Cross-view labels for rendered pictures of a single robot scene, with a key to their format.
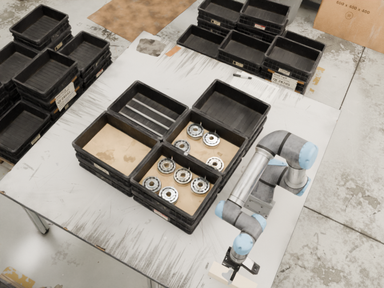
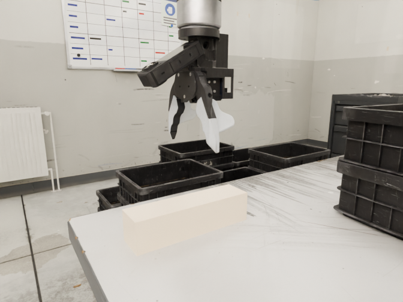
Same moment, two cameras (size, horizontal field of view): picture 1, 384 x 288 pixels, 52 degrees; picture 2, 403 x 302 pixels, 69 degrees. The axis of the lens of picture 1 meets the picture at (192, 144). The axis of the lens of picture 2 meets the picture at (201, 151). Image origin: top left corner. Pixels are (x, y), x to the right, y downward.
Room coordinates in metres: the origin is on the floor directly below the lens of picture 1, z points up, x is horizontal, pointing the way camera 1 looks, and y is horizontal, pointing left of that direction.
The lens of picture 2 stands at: (0.89, -0.69, 0.98)
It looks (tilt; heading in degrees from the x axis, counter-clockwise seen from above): 13 degrees down; 123
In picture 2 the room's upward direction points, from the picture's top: straight up
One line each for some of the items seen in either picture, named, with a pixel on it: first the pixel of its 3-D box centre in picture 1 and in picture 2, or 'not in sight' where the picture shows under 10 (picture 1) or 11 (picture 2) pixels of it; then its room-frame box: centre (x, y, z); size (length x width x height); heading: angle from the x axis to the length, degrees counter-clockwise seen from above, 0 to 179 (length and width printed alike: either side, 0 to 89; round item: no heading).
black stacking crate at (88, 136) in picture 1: (117, 148); not in sight; (1.21, 0.42, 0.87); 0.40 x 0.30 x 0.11; 62
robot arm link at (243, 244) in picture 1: (242, 246); not in sight; (0.60, -0.25, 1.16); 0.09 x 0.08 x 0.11; 149
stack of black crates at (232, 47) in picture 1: (242, 61); not in sight; (2.63, -0.38, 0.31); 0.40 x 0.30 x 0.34; 67
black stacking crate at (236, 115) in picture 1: (230, 112); not in sight; (1.56, -0.22, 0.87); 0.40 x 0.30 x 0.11; 62
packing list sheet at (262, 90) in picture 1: (252, 88); not in sight; (1.94, -0.39, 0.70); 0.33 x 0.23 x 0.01; 67
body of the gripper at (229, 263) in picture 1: (234, 258); (202, 68); (0.60, -0.24, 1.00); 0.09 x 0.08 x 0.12; 67
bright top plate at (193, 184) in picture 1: (200, 185); not in sight; (1.03, -0.07, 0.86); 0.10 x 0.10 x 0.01
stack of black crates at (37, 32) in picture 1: (46, 43); not in sight; (2.56, 1.34, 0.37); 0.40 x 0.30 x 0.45; 157
